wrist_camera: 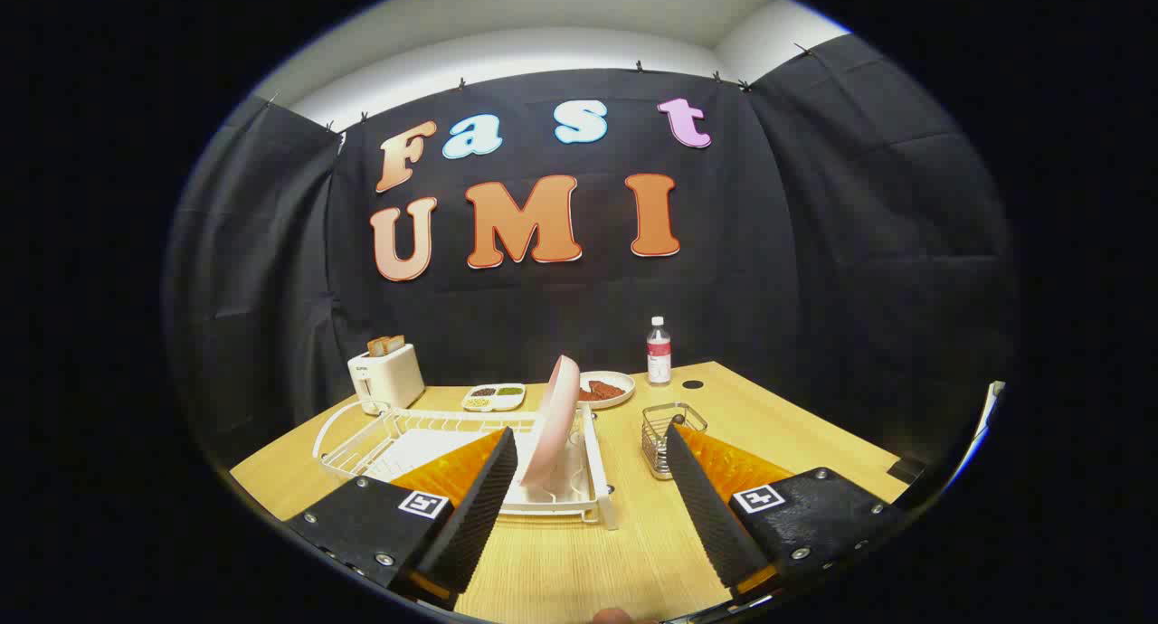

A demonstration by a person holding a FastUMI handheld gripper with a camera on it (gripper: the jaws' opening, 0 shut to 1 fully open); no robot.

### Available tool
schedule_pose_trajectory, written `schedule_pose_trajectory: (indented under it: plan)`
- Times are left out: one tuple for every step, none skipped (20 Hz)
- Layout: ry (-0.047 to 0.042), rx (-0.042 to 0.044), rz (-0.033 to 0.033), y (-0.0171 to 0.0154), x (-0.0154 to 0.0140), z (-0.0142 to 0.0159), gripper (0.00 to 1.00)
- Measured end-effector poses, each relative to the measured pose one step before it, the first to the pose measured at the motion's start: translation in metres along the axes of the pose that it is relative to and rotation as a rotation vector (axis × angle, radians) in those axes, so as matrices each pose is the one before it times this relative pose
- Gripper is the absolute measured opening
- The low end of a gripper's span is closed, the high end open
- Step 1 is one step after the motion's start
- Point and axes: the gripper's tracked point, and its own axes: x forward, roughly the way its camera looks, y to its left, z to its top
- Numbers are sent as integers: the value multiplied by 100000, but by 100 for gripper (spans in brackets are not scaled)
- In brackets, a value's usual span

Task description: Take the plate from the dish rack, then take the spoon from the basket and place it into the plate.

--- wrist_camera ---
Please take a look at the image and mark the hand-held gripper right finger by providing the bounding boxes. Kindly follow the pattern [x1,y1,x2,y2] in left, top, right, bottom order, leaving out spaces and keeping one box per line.
[663,422,908,605]

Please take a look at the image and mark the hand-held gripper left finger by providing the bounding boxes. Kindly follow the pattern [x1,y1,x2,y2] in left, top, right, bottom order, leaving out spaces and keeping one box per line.
[285,427,519,610]

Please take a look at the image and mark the white wire dish rack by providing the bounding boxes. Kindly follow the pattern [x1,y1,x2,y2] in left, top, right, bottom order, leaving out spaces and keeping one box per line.
[313,400,620,530]

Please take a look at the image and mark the metal wire basket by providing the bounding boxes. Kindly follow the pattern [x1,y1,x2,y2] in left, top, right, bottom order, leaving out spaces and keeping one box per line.
[641,403,708,480]

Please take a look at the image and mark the pink plate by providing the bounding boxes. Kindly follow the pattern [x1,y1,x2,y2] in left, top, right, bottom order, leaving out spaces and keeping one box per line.
[519,355,582,487]

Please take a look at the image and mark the white divided condiment dish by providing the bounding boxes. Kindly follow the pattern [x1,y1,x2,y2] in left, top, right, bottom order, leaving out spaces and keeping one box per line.
[462,384,527,413]

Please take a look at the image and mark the white plate with meat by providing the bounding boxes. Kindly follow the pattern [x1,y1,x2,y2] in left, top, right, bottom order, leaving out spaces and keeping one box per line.
[577,371,636,411]

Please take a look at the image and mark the white toaster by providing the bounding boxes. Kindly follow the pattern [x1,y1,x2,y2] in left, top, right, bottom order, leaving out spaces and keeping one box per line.
[347,343,425,416]

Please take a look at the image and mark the clear bottle with red label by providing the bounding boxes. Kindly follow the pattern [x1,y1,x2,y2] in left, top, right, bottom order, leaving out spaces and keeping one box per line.
[646,317,672,386]

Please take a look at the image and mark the black backdrop cloth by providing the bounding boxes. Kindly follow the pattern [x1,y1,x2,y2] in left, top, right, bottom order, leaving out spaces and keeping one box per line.
[163,34,1019,480]

